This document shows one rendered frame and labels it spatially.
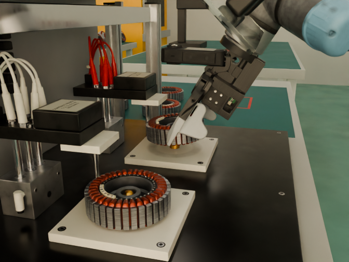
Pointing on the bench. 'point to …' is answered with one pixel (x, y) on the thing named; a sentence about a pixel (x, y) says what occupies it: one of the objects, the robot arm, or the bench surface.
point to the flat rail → (66, 16)
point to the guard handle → (242, 6)
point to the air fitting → (19, 201)
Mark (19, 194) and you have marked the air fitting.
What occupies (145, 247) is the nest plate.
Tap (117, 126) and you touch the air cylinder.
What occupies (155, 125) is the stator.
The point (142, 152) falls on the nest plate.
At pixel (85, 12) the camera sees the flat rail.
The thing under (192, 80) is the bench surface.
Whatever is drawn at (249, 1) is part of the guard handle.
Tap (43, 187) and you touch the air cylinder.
